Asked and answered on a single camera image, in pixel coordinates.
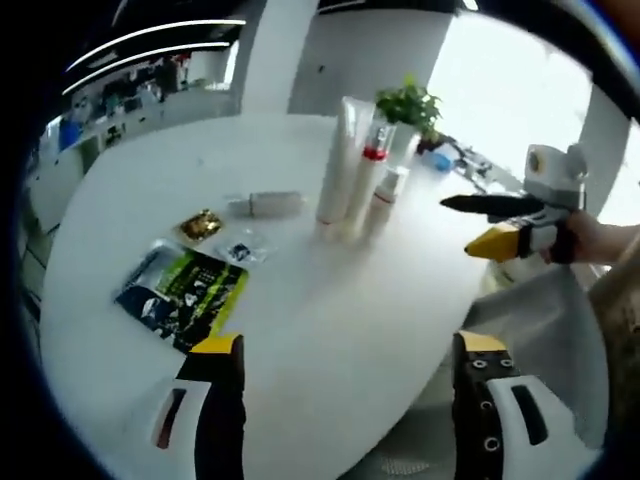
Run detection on small white red-label pump bottle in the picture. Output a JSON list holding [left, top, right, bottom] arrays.
[[367, 166, 410, 236], [227, 189, 305, 219]]

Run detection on blue tissue packet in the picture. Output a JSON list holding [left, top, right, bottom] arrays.
[[424, 149, 457, 173]]

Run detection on gold foil packet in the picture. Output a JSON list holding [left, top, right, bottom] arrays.
[[177, 209, 225, 243]]

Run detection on small clear sachet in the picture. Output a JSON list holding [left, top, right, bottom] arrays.
[[214, 229, 279, 264]]

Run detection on blue barrel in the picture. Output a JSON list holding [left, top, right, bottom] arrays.
[[59, 119, 82, 151]]

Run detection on person's right hand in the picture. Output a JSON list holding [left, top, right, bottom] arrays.
[[542, 209, 610, 267]]

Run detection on white office counter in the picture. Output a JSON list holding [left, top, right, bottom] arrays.
[[24, 84, 242, 232]]

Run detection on tall white red-banded spray bottle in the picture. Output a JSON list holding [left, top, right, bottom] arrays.
[[344, 122, 399, 242]]

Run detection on green plant in white pot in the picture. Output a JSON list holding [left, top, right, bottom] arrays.
[[374, 74, 444, 161]]

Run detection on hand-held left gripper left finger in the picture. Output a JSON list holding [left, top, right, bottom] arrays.
[[148, 332, 250, 480]]

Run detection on tangled dark cables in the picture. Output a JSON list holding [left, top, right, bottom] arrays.
[[452, 142, 501, 194]]

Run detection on dark red pot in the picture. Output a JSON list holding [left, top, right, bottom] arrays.
[[417, 132, 446, 154]]

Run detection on ceiling light strips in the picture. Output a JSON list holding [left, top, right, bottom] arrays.
[[59, 17, 249, 97]]

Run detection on white skincare tube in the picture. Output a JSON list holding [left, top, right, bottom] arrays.
[[314, 95, 381, 239]]

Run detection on person's printed beige shirt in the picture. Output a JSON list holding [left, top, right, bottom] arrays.
[[588, 249, 640, 451]]

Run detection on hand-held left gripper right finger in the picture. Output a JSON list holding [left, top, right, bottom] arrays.
[[452, 329, 607, 480]]

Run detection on green and black sachet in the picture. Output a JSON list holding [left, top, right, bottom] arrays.
[[114, 238, 250, 354]]

